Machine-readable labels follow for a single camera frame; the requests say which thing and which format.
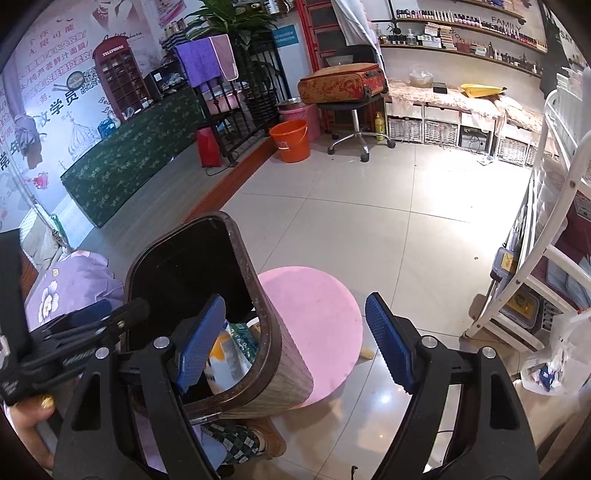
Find white hanging cloth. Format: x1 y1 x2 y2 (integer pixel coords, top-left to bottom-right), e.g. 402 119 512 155
331 0 384 65

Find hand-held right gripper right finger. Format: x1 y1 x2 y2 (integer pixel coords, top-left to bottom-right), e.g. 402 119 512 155
365 292 541 480

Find red bag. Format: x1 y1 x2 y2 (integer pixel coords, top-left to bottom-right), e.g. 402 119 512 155
196 126 222 168

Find black tower wall decoration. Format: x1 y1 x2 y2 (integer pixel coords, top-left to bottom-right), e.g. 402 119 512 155
542 0 591 70

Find white wicker swing sofa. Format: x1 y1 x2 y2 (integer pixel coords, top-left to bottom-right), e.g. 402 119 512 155
21 205 72 271

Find red telephone booth cabinet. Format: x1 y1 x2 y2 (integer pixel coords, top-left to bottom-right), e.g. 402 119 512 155
92 39 153 121

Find black metal rack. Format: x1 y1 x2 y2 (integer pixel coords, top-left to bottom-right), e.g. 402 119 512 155
191 41 282 164

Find wall shelves with products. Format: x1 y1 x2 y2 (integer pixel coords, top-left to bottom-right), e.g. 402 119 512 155
369 0 550 77

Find orange bucket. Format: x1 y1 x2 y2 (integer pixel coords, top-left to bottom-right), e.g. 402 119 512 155
269 119 311 163

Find lace cloth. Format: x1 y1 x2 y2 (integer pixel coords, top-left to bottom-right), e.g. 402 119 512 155
385 76 546 134

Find green potted plant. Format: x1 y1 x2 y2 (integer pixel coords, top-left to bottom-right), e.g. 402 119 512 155
185 0 278 42

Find black display box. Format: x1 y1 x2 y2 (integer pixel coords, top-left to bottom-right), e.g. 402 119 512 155
143 67 188 100

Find small shelf with bottles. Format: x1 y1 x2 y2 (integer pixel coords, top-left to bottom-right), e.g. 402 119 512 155
159 18 190 47

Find yellow tray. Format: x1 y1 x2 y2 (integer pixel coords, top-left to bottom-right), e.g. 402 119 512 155
460 83 504 99

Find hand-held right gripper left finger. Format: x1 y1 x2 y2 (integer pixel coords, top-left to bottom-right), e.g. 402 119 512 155
53 294 227 480

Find low cabinet with baskets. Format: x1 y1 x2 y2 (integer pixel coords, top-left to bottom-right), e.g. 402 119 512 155
385 104 555 167

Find large wall poster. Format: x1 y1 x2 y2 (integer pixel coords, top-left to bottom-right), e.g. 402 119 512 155
0 0 162 232

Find white orange snack bag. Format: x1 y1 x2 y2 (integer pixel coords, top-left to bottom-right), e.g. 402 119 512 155
205 330 254 393

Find dark brown waste bin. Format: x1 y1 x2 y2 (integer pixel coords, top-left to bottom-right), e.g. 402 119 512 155
124 211 315 421

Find white crib frame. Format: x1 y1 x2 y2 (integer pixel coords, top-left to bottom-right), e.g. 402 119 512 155
464 67 591 352

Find green packet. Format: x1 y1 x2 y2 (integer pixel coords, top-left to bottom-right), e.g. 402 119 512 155
230 322 260 363

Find pink round stool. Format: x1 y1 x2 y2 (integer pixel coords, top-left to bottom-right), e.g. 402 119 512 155
256 266 377 409

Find pink basin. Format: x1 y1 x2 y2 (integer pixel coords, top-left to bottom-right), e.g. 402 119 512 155
277 104 321 141

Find orange patterned suitcase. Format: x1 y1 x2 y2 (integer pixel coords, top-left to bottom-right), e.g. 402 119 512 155
298 62 389 107

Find person's left hand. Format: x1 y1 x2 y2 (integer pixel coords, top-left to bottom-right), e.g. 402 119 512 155
4 394 58 467

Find tan shoe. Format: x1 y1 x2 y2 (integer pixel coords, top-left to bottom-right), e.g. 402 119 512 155
249 418 287 457

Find white plastic bag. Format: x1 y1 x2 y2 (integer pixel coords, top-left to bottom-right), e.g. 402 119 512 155
521 309 591 398

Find green plaid pants leg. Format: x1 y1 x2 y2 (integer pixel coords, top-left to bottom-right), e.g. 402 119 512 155
198 422 264 464

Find green floral mattress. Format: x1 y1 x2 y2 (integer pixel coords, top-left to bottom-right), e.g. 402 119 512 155
60 85 206 229

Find stacked storage boxes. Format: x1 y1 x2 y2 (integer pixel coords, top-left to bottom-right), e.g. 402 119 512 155
490 247 543 333

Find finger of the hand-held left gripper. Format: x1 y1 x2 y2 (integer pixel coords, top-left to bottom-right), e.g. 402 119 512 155
44 300 114 337
32 298 151 356

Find purple towel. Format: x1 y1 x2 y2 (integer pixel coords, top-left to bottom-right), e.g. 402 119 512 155
174 37 222 88

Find purple hanging cloth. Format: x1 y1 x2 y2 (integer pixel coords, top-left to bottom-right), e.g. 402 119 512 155
4 60 47 144

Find pink towel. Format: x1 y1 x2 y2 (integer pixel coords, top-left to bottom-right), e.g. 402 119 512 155
210 34 239 81

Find black swivel stool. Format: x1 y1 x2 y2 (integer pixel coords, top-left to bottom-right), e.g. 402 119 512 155
318 99 397 162

